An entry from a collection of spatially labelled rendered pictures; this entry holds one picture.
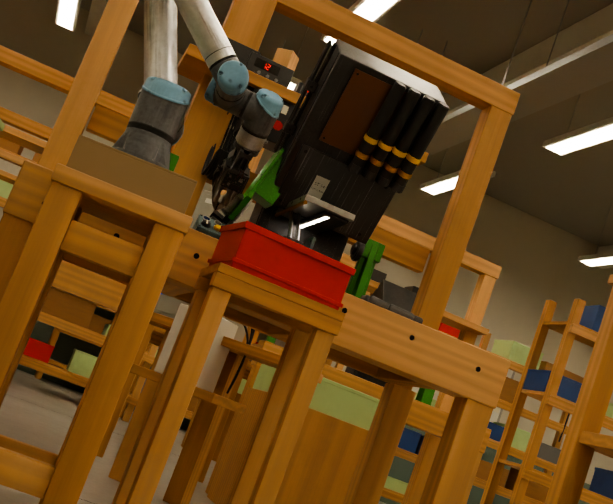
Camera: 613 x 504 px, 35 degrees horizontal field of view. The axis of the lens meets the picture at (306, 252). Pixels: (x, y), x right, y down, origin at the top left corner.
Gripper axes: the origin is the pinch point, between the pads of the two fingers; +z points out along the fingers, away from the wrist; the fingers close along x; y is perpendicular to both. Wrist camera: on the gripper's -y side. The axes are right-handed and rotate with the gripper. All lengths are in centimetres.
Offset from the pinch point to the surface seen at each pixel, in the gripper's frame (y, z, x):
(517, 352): -656, 317, 463
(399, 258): -71, 23, 79
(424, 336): 5, 11, 70
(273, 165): -33.4, -4.3, 14.9
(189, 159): -64, 17, -6
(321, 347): 41, 6, 33
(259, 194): -28.8, 4.4, 14.3
